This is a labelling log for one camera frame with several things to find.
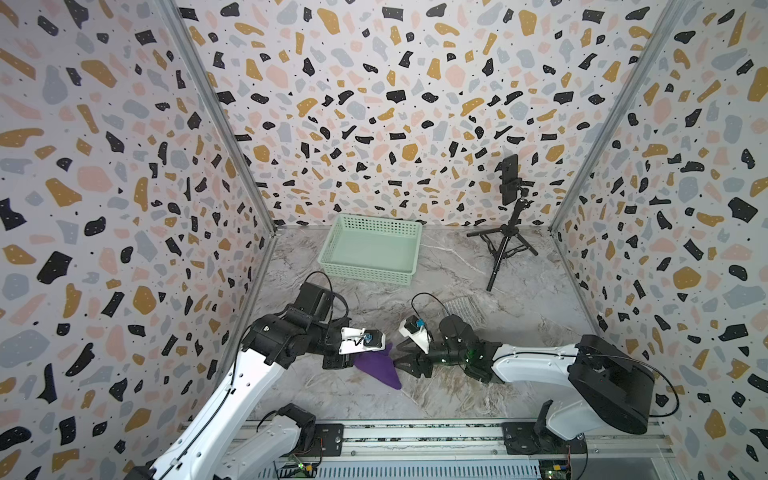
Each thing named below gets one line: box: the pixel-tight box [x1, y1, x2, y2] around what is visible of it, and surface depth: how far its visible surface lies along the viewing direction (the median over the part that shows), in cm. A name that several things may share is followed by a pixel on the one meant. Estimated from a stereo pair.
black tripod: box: [466, 188, 538, 292], surface depth 105 cm
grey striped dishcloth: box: [443, 295, 488, 329], surface depth 97 cm
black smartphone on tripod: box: [499, 154, 522, 206], surface depth 91 cm
